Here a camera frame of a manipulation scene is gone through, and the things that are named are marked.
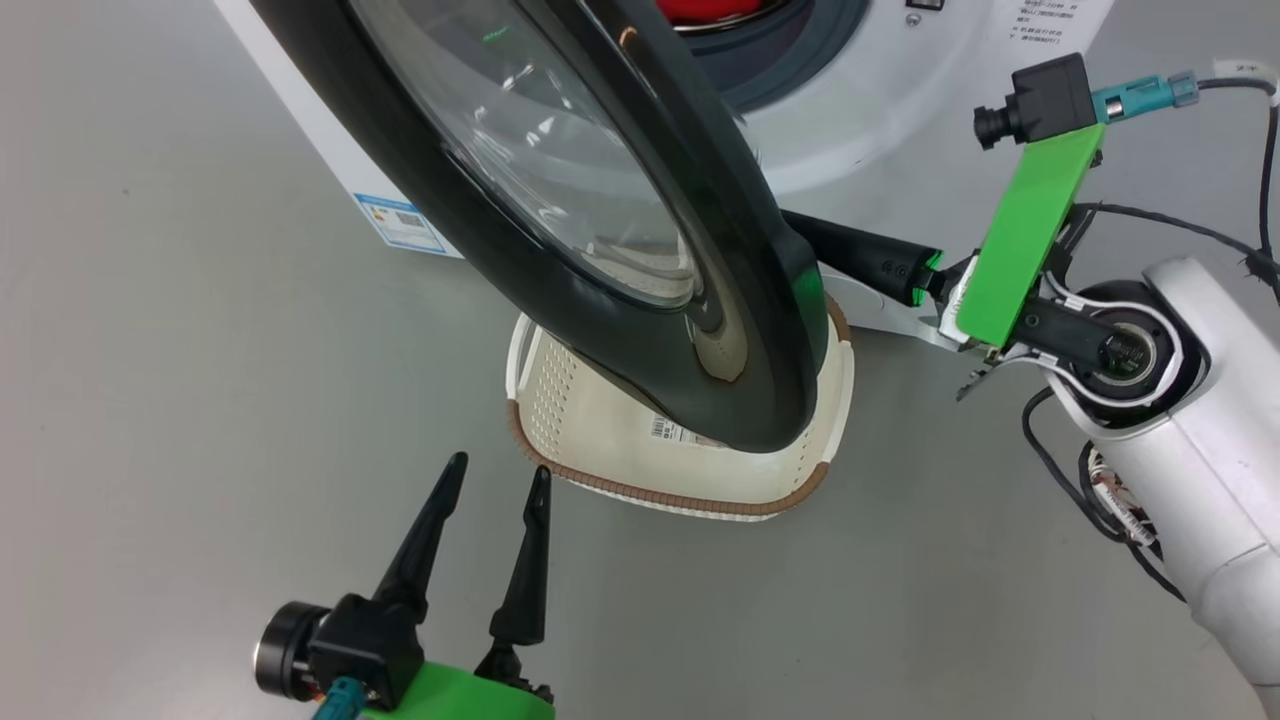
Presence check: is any red and white garment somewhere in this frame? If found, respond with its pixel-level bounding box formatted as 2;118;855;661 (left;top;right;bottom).
655;0;791;29

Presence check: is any cream perforated basket brown rim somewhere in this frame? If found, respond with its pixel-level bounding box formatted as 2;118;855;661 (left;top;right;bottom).
505;295;856;521

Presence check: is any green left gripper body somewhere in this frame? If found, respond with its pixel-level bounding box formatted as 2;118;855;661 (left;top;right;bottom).
365;648;557;720

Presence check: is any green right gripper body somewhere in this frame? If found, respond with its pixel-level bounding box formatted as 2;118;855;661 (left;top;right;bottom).
940;125;1106;369

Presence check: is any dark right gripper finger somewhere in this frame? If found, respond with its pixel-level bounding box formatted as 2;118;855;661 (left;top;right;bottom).
782;210;944;307

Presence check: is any black right camera cable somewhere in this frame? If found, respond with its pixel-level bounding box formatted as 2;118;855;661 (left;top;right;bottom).
1195;78;1280;266

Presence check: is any paper basket label sticker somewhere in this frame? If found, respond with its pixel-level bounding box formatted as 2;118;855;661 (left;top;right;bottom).
648;413;721;448

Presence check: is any teal camera connector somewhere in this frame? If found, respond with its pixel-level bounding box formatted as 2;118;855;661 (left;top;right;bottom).
312;677;363;720
1092;70;1199;123

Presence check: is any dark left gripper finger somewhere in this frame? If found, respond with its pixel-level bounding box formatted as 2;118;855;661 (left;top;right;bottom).
474;464;553;683
373;451;469;623

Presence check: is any white front-load washing machine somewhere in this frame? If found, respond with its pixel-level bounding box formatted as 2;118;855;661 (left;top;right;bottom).
215;0;1116;351

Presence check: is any black glass washing machine door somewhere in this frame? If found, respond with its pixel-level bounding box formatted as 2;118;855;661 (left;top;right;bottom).
250;0;831;454

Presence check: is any teal left camera connector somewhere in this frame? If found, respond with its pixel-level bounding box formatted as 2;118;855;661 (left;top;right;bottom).
312;677;363;720

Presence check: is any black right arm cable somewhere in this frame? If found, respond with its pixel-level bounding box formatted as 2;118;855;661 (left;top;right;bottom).
1070;203;1280;301

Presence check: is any blue white energy label sticker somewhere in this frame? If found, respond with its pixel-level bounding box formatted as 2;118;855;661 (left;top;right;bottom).
352;192;448;256

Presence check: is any teal right camera connector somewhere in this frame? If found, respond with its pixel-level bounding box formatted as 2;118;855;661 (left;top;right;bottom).
1092;70;1199;123

